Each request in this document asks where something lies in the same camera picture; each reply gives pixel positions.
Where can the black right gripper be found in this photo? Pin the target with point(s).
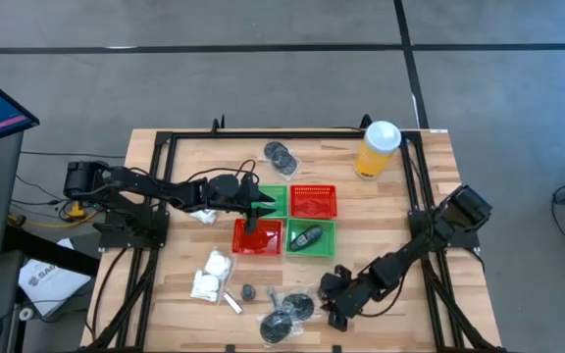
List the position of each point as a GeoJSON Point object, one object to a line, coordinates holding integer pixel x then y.
{"type": "Point", "coordinates": [361, 296]}

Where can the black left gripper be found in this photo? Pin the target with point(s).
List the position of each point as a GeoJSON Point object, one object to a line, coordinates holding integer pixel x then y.
{"type": "Point", "coordinates": [226, 192]}

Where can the black round brush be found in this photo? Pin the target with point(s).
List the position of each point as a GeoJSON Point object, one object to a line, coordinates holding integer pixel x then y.
{"type": "Point", "coordinates": [275, 148]}
{"type": "Point", "coordinates": [285, 164]}
{"type": "Point", "coordinates": [276, 327]}
{"type": "Point", "coordinates": [299, 306]}

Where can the bagged white cotton pads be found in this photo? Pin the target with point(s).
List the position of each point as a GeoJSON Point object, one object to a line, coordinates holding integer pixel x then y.
{"type": "Point", "coordinates": [205, 216]}
{"type": "Point", "coordinates": [205, 287]}
{"type": "Point", "coordinates": [218, 265]}

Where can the grey travel toiletry bottle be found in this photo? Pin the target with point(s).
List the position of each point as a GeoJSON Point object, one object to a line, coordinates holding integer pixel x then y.
{"type": "Point", "coordinates": [306, 238]}
{"type": "Point", "coordinates": [248, 292]}

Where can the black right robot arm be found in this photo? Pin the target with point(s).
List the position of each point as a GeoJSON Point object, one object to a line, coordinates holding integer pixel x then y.
{"type": "Point", "coordinates": [410, 255]}

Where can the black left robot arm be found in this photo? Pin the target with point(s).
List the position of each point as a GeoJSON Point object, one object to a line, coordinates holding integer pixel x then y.
{"type": "Point", "coordinates": [140, 184]}

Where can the green plastic basket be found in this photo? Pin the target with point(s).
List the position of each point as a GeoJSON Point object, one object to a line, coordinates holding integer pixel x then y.
{"type": "Point", "coordinates": [324, 247]}
{"type": "Point", "coordinates": [278, 206]}

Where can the red plastic basket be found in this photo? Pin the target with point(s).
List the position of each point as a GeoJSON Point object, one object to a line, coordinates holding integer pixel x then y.
{"type": "Point", "coordinates": [313, 202]}
{"type": "Point", "coordinates": [263, 242]}

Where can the bagged silver nail clipper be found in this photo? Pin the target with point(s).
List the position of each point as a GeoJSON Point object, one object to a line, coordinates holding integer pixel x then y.
{"type": "Point", "coordinates": [271, 295]}

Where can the small white tube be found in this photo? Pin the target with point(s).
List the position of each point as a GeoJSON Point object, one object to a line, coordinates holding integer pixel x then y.
{"type": "Point", "coordinates": [233, 303]}

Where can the yellow wipes canister white lid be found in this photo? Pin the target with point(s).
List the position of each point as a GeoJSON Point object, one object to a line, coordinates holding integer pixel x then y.
{"type": "Point", "coordinates": [375, 157]}

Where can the white printed paper sheet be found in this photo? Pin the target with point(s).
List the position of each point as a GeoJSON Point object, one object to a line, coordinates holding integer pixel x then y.
{"type": "Point", "coordinates": [52, 284]}

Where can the white tape roll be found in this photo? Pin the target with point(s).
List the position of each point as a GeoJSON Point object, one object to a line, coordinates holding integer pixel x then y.
{"type": "Point", "coordinates": [21, 314]}

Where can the black aluminium table frame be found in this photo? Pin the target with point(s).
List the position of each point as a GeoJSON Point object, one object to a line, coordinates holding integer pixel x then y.
{"type": "Point", "coordinates": [287, 135]}

